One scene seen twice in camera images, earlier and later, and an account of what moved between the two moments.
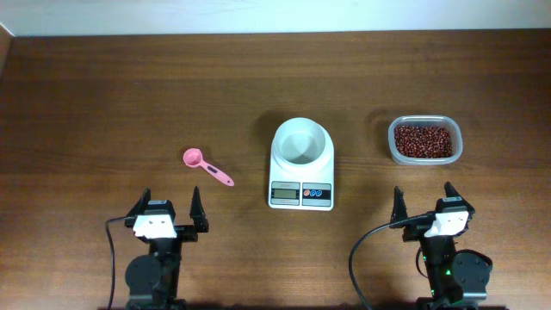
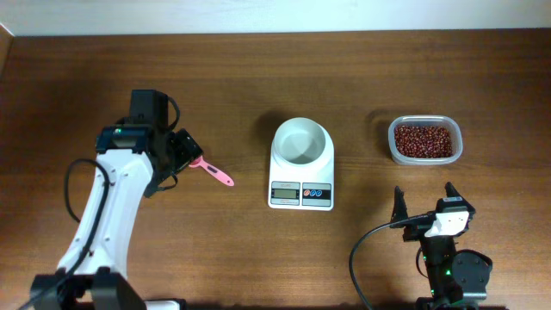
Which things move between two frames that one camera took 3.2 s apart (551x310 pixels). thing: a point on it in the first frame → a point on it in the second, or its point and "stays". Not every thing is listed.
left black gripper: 188,234 → 185,151
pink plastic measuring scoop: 193,158 stays
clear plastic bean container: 425,139 stays
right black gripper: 413,231 stays
